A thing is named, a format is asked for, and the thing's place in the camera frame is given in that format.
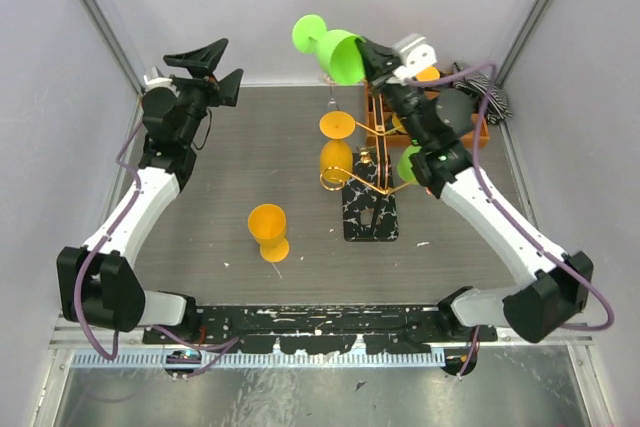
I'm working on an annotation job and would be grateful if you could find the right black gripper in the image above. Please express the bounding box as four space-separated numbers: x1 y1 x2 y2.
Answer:
355 36 430 147

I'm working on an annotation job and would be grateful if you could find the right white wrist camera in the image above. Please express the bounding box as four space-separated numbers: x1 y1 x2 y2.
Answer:
392 34 437 83

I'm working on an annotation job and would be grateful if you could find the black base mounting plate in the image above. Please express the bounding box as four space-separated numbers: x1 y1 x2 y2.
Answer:
142 302 499 354

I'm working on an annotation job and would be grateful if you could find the orange goblet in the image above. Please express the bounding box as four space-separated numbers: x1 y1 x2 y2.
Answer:
247 204 289 263
319 111 356 187
392 65 442 136

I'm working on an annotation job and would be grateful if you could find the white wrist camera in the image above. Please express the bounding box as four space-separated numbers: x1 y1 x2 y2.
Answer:
143 66 172 90
392 34 437 83

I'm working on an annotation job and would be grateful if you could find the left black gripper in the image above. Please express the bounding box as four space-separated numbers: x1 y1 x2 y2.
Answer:
165 39 246 146

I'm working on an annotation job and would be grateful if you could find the orange divided tray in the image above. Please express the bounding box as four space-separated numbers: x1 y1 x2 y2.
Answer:
364 81 491 150

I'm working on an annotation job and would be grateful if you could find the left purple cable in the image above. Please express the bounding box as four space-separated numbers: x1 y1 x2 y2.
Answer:
74 121 241 381

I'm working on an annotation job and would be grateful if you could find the orange goblet front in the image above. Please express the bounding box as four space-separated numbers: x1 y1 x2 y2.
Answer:
247 204 289 263

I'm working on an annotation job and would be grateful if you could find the gold wine glass rack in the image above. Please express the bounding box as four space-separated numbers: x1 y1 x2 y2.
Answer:
319 86 405 243

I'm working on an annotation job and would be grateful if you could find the clear champagne flute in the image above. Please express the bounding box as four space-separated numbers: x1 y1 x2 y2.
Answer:
319 71 340 111

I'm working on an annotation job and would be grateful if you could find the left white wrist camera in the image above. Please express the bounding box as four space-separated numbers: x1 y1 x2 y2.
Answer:
143 66 172 90

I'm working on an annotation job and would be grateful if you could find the striped grey cloth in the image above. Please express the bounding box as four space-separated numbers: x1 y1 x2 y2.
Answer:
452 71 512 125

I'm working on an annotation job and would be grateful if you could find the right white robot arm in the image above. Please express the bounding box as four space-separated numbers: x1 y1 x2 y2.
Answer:
355 37 594 343

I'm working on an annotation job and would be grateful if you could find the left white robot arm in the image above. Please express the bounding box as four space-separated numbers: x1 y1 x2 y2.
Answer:
56 38 243 343

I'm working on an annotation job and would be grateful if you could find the green goblet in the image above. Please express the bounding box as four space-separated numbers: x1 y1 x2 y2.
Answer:
292 14 365 85
396 145 421 185

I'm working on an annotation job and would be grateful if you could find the slotted cable duct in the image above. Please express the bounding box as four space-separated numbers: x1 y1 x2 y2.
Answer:
70 348 446 369

